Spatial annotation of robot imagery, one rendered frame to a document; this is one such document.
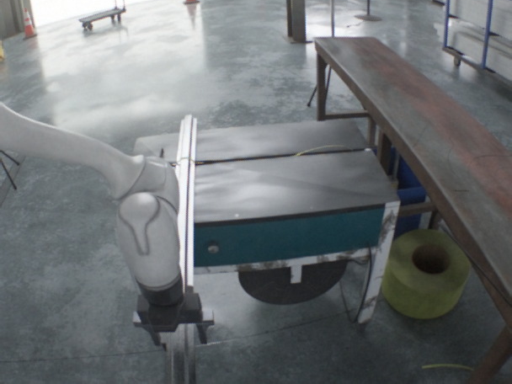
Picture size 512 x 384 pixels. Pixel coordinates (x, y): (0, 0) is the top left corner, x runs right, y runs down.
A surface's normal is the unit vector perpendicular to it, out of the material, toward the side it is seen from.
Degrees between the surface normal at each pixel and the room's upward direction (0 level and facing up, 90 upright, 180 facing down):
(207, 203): 0
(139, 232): 72
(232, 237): 90
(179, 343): 0
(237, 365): 0
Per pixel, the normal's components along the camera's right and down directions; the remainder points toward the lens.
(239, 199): -0.05, -0.83
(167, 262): 0.66, 0.41
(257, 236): 0.07, 0.55
